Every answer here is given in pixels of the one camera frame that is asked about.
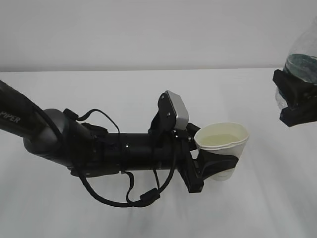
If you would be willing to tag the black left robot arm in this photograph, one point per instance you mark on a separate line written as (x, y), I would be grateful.
(93, 151)

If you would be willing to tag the white paper cup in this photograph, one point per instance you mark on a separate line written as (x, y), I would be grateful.
(226, 138)

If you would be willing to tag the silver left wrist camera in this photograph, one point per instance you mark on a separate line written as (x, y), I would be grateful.
(172, 114)

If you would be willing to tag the clear green-label water bottle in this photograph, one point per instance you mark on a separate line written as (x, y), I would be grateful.
(301, 60)

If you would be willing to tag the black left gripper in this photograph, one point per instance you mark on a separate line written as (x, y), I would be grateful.
(210, 165)

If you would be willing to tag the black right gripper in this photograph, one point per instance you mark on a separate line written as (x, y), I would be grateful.
(296, 98)

